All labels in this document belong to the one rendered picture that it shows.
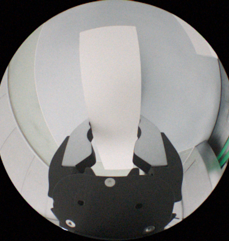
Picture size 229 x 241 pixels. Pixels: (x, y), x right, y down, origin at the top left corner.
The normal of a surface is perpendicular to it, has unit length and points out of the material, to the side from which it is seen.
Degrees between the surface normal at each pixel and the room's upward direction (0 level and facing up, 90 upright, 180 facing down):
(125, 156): 0
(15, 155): 90
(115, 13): 0
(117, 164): 0
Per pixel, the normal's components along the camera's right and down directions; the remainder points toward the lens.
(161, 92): -0.02, 0.51
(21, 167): 0.97, -0.18
